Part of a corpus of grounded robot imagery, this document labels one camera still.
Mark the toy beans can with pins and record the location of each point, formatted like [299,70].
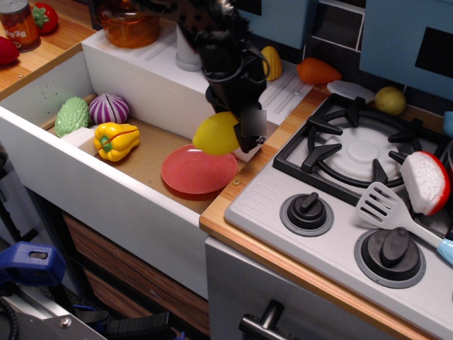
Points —
[19,24]

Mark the orange toy carrot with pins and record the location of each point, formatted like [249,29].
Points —
[317,72]

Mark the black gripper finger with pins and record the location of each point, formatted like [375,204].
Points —
[219,107]
[251,130]

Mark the red and white toy sushi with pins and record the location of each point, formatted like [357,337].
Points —
[427,182]

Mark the green bumpy toy gourd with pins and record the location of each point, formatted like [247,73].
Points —
[72,116]

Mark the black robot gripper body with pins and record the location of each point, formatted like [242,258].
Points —
[238,89]

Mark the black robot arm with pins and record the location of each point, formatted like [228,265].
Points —
[232,66]

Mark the yellow plastic toy lemon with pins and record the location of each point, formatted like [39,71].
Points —
[216,134]

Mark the white flat toy piece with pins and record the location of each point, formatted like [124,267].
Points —
[350,90]

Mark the grey toy faucet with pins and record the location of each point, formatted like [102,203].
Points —
[187,58]

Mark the yellow toy bell pepper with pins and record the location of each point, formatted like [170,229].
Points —
[115,141]

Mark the small black stove knob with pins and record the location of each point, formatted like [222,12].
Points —
[307,215]

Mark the grey spatula with blue handle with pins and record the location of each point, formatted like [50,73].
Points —
[383,208]

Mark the red toy vegetable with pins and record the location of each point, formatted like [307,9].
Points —
[8,52]

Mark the red toy strawberry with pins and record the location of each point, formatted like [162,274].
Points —
[46,18]

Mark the orange transparent toy pot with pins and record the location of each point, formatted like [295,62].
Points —
[125,26]

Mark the metal oven door handle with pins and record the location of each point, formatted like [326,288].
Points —
[265,326]

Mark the large black stove knob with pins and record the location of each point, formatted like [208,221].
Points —
[390,258]

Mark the blue plastic clamp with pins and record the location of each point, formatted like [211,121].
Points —
[32,264]

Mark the white foam block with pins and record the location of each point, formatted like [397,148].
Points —
[83,139]

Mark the yellow-green toy potato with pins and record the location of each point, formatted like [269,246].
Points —
[390,100]

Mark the yellow toy corn piece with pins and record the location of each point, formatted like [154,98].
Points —
[272,65]

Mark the purple striped toy onion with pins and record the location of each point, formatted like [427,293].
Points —
[108,108]

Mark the red plastic plate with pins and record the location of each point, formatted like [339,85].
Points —
[191,171]

